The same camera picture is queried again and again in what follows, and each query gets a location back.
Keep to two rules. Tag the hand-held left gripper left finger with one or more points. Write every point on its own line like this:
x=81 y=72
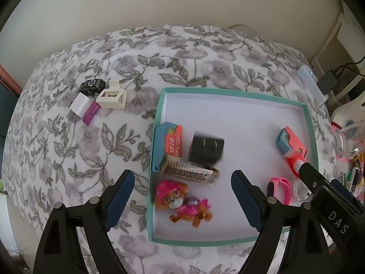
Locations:
x=119 y=202

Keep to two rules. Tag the blue and coral plastic case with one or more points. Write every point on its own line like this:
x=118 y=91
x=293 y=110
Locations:
x=172 y=142

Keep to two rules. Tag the clear glass jar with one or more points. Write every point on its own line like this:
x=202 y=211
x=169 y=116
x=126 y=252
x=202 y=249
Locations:
x=346 y=141

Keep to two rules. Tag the black power adapter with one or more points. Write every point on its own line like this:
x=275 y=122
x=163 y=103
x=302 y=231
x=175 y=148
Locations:
x=328 y=82

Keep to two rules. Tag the cream hair claw clip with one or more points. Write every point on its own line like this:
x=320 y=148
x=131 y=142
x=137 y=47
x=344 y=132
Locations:
x=114 y=85

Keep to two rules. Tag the red and blue utility cutter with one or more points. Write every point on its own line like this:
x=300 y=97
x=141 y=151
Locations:
x=288 y=139

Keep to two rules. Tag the white power strip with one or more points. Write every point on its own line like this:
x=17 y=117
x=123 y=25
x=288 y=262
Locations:
x=310 y=81

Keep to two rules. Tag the black toy car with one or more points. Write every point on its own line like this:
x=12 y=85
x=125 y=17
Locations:
x=91 y=87

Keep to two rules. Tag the pile of colourful small things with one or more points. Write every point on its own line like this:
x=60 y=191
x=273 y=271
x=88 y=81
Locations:
x=358 y=162

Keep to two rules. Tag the white plastic object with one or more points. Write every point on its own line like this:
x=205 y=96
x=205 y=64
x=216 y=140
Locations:
x=348 y=111

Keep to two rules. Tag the white wristband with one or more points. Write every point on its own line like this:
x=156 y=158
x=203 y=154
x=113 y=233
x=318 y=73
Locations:
x=295 y=188

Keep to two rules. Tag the pink and brown toy dog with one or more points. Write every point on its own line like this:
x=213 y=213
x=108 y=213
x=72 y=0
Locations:
x=171 y=194

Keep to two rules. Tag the floral blanket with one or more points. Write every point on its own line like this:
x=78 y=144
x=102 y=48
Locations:
x=85 y=154

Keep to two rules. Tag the teal-rimmed white tray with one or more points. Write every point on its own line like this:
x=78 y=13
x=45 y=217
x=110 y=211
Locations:
x=228 y=114

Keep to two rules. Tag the blue cabinet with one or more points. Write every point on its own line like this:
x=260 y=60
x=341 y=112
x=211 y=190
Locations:
x=7 y=108

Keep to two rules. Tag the white shelf unit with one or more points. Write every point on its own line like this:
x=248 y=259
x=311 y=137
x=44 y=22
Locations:
x=348 y=40

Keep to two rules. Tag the purple plastic stick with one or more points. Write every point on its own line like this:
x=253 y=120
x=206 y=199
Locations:
x=90 y=114

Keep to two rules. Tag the black charger plug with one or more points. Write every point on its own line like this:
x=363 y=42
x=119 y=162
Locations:
x=205 y=151

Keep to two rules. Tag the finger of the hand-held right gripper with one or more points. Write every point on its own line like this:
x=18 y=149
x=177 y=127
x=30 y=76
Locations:
x=312 y=177

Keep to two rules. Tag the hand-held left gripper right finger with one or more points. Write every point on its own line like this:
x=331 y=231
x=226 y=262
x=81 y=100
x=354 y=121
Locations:
x=248 y=202

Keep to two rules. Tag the reddish wooden board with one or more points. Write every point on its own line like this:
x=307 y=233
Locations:
x=10 y=78

